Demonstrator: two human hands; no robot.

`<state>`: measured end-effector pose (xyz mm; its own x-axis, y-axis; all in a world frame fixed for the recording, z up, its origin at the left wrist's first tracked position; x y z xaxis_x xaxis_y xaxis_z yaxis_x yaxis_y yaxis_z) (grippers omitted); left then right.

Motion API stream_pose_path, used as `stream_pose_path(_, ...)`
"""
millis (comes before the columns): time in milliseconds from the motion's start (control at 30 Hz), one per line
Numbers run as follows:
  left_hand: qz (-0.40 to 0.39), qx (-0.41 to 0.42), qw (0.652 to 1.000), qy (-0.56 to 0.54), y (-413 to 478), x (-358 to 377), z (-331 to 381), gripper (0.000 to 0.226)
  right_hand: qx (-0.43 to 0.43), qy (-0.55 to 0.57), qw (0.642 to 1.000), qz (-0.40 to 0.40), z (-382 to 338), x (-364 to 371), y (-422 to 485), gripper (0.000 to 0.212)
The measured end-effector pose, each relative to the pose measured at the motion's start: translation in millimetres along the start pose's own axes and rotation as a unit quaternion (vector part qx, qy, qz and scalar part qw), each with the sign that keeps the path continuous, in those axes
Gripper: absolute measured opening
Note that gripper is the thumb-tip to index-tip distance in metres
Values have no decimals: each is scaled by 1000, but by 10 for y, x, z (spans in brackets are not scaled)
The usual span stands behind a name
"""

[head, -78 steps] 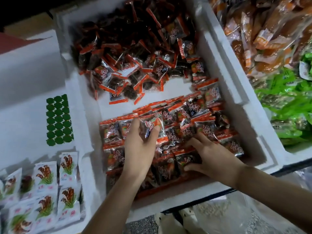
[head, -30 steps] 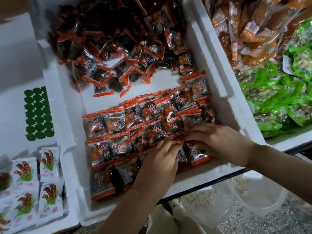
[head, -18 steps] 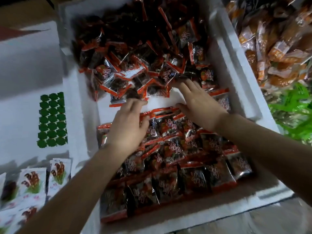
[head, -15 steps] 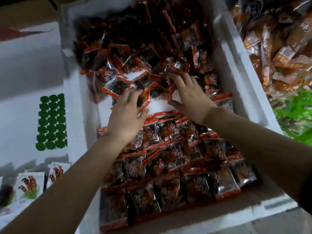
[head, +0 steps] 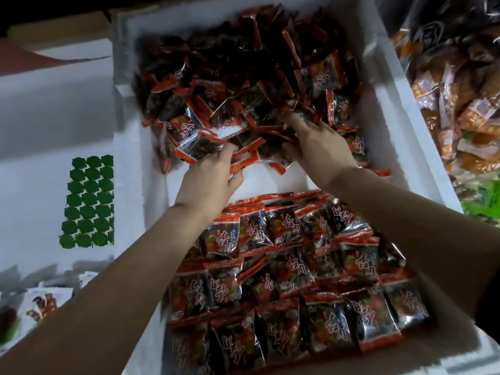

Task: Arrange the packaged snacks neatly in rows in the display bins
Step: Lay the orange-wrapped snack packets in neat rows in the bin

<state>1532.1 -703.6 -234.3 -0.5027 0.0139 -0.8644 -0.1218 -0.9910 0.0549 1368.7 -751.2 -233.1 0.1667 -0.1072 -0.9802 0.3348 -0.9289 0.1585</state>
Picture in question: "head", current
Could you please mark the person's left hand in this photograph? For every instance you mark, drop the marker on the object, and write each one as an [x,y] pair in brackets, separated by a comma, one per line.
[207,183]

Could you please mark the pile of green packets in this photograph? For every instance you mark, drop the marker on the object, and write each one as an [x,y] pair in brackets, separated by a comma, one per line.
[484,200]

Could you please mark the pile of brown packets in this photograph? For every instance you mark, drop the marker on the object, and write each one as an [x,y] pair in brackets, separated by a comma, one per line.
[457,97]

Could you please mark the person's right forearm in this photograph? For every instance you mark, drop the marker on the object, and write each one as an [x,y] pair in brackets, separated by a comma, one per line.
[422,230]

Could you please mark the person's left forearm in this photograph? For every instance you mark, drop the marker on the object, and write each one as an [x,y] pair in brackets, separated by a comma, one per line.
[98,297]

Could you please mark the green leaf-pattern sheet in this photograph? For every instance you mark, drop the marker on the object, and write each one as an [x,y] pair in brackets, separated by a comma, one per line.
[87,200]

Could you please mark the pile of white printed packets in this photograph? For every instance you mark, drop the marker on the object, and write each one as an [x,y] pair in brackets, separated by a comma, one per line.
[35,308]

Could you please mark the pile of dark red packets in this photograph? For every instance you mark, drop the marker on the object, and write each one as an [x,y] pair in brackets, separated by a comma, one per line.
[234,58]

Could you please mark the person's right hand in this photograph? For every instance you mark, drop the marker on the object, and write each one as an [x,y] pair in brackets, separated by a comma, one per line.
[324,152]

